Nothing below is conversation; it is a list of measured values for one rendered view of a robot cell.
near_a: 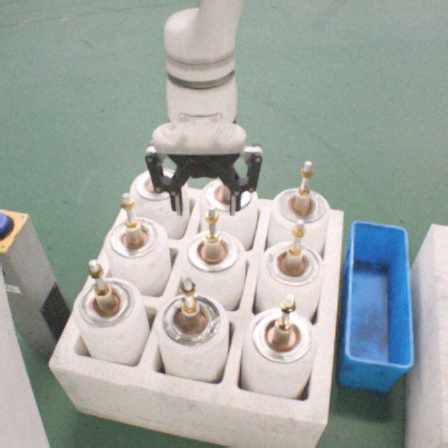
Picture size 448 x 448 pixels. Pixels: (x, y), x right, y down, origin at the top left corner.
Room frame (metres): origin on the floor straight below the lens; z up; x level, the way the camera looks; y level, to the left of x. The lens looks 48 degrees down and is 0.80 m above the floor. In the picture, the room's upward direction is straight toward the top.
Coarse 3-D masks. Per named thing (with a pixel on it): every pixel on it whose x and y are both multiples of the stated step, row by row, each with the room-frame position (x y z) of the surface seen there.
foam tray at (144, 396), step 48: (192, 192) 0.64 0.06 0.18; (336, 240) 0.52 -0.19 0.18; (336, 288) 0.42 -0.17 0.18; (240, 336) 0.34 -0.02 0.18; (96, 384) 0.28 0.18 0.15; (144, 384) 0.27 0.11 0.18; (192, 384) 0.27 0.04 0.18; (240, 384) 0.31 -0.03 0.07; (192, 432) 0.25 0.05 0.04; (240, 432) 0.23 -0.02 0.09; (288, 432) 0.22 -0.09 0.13
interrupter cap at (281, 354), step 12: (276, 312) 0.33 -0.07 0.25; (264, 324) 0.32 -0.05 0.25; (300, 324) 0.32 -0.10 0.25; (264, 336) 0.30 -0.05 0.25; (300, 336) 0.30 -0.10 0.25; (264, 348) 0.28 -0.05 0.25; (276, 348) 0.28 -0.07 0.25; (288, 348) 0.28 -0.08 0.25; (300, 348) 0.28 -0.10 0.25; (276, 360) 0.26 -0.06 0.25; (288, 360) 0.26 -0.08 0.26
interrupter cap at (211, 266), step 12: (192, 240) 0.46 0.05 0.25; (204, 240) 0.46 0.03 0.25; (228, 240) 0.46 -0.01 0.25; (192, 252) 0.44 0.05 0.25; (204, 252) 0.44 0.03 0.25; (228, 252) 0.44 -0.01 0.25; (192, 264) 0.41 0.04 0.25; (204, 264) 0.41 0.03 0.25; (216, 264) 0.41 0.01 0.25; (228, 264) 0.41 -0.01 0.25
